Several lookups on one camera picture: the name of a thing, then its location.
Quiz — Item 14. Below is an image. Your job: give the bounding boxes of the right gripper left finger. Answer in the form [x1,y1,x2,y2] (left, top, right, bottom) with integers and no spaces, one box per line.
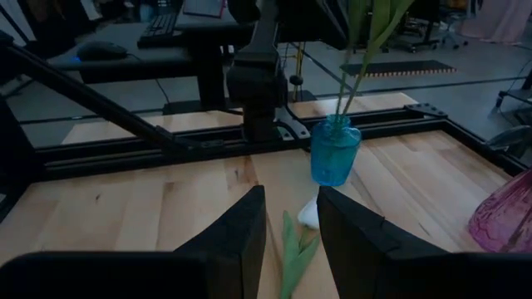
[0,185,268,299]

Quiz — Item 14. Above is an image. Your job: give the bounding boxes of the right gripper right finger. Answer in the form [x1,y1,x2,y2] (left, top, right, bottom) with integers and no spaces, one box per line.
[317,185,532,299]

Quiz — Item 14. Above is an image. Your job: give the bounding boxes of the purple glass vase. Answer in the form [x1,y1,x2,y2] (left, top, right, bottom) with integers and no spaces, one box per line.
[468,169,532,254]

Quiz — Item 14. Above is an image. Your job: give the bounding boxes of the green tulip stems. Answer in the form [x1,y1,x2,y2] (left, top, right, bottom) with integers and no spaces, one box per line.
[342,0,416,124]

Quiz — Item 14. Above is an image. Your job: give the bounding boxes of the blue glass vase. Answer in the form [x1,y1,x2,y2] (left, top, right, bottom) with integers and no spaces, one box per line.
[309,114,362,188]

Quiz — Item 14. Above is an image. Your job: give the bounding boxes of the grey chair seat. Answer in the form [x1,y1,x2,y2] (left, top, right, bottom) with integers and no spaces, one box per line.
[485,124,532,161]

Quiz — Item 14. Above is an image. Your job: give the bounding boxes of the black floor mat yellow edge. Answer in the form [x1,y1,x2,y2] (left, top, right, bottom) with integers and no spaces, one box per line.
[339,59,458,79]

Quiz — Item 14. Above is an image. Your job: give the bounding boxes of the yellow tripod stand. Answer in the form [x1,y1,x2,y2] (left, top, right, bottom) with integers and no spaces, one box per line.
[289,41,308,103]

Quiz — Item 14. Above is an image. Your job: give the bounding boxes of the black desk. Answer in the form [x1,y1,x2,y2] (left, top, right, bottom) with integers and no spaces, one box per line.
[49,12,259,113]

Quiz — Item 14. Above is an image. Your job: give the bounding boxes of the black cart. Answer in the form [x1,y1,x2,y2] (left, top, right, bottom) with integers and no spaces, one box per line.
[494,68,532,124]

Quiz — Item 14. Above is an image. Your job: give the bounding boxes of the black keyboard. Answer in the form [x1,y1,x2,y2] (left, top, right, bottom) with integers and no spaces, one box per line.
[136,11,180,49]

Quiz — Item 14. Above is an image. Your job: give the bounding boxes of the black swivel chair base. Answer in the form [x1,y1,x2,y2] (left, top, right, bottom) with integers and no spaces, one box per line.
[390,0,444,54]

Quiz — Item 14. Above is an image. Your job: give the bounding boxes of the laptop screen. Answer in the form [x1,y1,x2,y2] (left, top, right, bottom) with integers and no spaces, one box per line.
[182,0,229,20]

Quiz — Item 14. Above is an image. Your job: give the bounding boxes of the pink curtain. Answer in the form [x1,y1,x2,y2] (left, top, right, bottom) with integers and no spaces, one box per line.
[458,0,532,46]

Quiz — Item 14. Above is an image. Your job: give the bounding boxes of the black aluminium table frame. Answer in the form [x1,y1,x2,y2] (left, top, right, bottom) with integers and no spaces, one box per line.
[0,103,529,217]

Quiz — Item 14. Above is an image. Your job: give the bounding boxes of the black diagonal frame strut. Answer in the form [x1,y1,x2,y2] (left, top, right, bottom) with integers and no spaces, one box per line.
[0,41,228,161]

